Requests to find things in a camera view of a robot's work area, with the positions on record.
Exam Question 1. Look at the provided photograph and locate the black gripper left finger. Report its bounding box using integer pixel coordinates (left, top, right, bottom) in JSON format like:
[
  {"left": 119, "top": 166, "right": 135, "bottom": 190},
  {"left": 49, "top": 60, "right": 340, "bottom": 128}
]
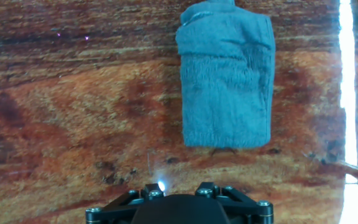
[{"left": 85, "top": 183, "right": 165, "bottom": 224}]

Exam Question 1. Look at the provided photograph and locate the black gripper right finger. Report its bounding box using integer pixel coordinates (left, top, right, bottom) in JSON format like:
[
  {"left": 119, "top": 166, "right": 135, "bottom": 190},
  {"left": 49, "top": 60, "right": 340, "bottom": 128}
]
[{"left": 195, "top": 182, "right": 274, "bottom": 224}]

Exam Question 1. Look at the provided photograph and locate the grey-blue terry cloth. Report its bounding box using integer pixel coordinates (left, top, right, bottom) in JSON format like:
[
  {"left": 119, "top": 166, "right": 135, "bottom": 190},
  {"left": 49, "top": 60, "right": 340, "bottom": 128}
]
[{"left": 175, "top": 0, "right": 276, "bottom": 149}]

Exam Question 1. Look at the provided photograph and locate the glossy wood-pattern table sheet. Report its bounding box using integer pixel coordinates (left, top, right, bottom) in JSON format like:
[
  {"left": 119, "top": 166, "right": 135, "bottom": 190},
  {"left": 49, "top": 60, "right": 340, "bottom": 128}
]
[{"left": 0, "top": 0, "right": 358, "bottom": 224}]

